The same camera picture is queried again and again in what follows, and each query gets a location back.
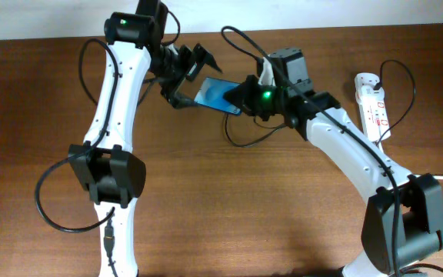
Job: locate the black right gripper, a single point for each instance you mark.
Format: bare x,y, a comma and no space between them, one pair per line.
251,95

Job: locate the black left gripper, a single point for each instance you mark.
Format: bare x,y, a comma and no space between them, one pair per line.
200,57

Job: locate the blue Samsung smartphone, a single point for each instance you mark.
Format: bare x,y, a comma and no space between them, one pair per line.
211,95

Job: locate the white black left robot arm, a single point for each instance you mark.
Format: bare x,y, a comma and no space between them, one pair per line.
104,163

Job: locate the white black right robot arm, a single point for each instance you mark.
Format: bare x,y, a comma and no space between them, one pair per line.
404,212

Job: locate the white USB charger plug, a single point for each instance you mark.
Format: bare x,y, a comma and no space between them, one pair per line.
372,91

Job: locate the white power strip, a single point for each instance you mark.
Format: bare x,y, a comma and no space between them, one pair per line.
374,119

